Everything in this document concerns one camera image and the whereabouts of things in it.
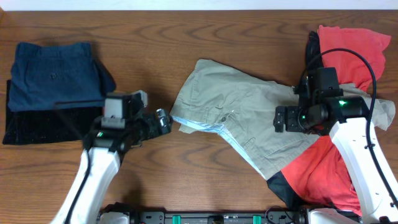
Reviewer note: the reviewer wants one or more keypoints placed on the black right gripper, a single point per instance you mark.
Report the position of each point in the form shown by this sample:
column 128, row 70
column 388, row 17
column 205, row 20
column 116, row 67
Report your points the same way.
column 290, row 124

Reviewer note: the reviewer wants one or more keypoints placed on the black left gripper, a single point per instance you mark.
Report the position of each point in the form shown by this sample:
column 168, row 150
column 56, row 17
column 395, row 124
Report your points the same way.
column 154, row 130

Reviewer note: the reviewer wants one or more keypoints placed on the khaki shorts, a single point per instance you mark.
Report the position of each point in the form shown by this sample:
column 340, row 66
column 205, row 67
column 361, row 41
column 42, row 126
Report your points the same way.
column 240, row 108

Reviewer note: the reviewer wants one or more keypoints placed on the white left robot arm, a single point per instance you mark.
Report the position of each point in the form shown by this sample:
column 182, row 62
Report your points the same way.
column 104, row 147

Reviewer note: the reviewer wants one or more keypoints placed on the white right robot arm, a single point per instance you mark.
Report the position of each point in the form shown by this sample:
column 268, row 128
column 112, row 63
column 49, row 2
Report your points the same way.
column 345, row 165

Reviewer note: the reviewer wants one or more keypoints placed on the red cloth garment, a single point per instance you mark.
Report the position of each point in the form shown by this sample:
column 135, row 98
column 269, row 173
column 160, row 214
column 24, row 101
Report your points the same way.
column 361, row 178

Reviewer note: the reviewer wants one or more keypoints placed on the folded navy blue shorts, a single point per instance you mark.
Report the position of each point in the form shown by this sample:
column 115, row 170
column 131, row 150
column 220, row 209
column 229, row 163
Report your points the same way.
column 66, row 74

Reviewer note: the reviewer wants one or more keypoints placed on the folded black corduroy garment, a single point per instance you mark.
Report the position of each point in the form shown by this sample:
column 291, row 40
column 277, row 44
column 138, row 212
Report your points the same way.
column 65, row 119

